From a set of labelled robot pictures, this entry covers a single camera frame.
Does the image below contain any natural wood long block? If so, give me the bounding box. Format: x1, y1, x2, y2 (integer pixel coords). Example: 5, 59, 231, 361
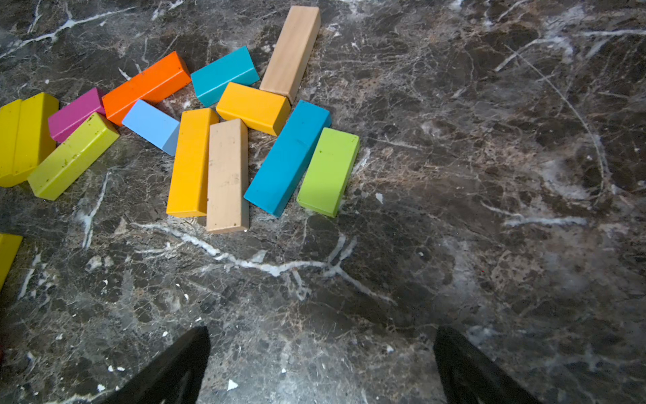
260, 6, 321, 104

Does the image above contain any orange long block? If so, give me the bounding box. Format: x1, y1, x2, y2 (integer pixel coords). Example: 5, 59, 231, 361
102, 52, 191, 126

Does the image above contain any lime green short block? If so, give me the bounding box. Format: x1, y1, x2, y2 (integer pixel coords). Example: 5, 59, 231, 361
297, 128, 360, 217

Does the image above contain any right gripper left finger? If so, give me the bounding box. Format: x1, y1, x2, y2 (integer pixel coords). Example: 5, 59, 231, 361
104, 326, 210, 403

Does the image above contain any amber short block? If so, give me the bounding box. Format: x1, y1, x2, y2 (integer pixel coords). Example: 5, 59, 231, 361
216, 82, 291, 136

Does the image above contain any light blue short block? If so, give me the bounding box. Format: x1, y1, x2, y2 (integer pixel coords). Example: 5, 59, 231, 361
122, 100, 180, 157

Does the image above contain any magenta block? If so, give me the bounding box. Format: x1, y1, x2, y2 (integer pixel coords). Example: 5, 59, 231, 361
48, 88, 105, 143

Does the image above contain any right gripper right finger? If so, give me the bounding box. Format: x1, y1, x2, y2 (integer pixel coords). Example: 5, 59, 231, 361
433, 326, 540, 404

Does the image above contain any yellow-green long block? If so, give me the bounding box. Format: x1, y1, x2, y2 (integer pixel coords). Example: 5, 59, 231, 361
28, 113, 119, 200

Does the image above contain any yellow block far left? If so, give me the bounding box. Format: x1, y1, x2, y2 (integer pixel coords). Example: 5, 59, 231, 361
0, 99, 23, 188

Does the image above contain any amber long block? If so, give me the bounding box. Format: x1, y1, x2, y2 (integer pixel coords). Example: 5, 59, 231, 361
167, 108, 220, 218

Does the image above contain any yellow long block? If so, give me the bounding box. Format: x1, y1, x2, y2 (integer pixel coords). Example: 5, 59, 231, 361
0, 233, 23, 289

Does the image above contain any teal short block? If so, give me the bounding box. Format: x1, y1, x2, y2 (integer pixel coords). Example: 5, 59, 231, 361
191, 46, 260, 108

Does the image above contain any cyan long block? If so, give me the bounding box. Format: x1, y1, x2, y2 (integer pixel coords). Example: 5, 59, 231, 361
244, 100, 331, 217

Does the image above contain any tan wood long block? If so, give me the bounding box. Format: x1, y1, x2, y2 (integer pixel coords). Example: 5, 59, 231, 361
206, 119, 250, 233

